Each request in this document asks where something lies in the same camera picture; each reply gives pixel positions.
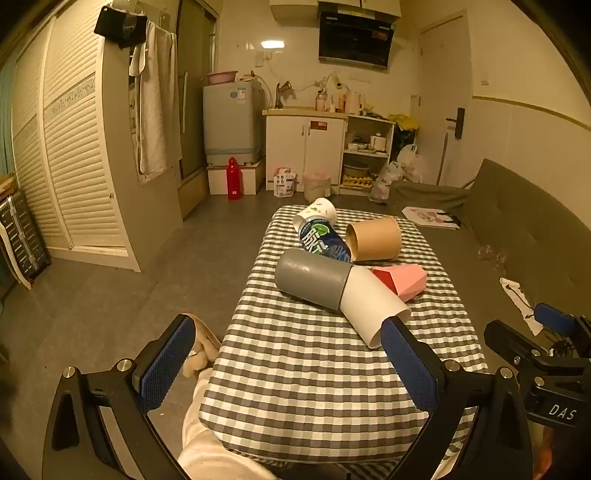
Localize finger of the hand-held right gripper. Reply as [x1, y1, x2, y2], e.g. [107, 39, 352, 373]
[533, 302, 591, 344]
[484, 320, 557, 372]

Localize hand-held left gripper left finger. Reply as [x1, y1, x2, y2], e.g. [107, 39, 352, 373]
[41, 313, 197, 480]

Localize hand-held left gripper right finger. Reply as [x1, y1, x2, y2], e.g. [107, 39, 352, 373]
[381, 318, 537, 480]

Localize pink faceted cup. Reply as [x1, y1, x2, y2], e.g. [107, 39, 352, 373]
[372, 264, 428, 303]

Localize brown paper cup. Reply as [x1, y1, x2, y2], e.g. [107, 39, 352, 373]
[345, 217, 402, 263]

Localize grey cup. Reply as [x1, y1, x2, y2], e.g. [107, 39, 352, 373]
[274, 248, 352, 311]

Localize blue printed cup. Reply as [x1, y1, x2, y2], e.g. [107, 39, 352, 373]
[299, 220, 352, 264]

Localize white paper cup green print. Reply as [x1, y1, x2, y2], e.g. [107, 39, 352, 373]
[293, 198, 338, 235]

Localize fluffy cream slipper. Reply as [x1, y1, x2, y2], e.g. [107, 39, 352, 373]
[181, 316, 223, 378]

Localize white paper sheet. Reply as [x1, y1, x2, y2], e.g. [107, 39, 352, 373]
[499, 277, 546, 336]

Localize person's leg cream trousers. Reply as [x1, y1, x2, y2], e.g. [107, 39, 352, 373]
[178, 369, 282, 480]

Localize clear plastic wrap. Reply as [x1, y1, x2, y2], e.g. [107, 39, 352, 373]
[478, 244, 509, 269]

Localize grey-green sofa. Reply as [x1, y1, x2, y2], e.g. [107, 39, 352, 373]
[388, 158, 591, 370]

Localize grey checkered tablecloth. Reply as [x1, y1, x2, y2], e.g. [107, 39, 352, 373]
[198, 205, 489, 480]

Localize magazine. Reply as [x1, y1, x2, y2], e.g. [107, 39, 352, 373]
[401, 206, 462, 229]

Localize clear plastic bag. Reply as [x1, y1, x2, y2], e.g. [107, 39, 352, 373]
[368, 161, 404, 204]

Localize white platform box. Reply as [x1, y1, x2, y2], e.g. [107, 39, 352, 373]
[207, 159, 267, 196]

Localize broom stick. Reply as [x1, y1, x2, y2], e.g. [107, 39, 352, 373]
[436, 134, 448, 185]

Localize red bottle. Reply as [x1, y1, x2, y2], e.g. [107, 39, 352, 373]
[226, 157, 243, 200]

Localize silver ribbed suitcase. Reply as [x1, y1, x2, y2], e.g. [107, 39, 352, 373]
[0, 189, 52, 284]

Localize pink trash bin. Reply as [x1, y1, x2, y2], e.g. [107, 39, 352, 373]
[302, 172, 331, 204]

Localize white plastic bag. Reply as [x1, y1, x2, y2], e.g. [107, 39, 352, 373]
[397, 144, 423, 181]

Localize small printed carton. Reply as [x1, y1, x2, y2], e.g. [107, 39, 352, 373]
[274, 167, 298, 198]

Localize white louvered wardrobe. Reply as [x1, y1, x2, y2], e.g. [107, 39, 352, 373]
[11, 0, 141, 273]

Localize yellow bundle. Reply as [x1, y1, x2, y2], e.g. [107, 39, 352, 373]
[389, 113, 419, 132]

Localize open kitchen shelf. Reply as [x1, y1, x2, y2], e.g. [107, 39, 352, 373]
[339, 114, 396, 195]

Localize white sink cabinet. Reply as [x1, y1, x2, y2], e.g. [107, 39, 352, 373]
[262, 107, 348, 185]

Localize light blue washing machine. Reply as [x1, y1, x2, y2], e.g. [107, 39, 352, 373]
[202, 82, 265, 164]

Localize white hanging towel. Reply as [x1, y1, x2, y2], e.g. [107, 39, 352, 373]
[128, 21, 178, 176]

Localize cream door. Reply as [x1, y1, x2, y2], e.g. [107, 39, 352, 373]
[418, 16, 472, 185]

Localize black range hood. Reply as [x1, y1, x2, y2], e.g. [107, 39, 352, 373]
[318, 11, 398, 70]

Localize black bag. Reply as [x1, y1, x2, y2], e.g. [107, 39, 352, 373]
[93, 7, 148, 49]

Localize white upper cabinet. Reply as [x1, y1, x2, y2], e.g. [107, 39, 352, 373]
[269, 0, 319, 21]

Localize dark door handle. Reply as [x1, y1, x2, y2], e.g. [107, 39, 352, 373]
[446, 107, 465, 139]

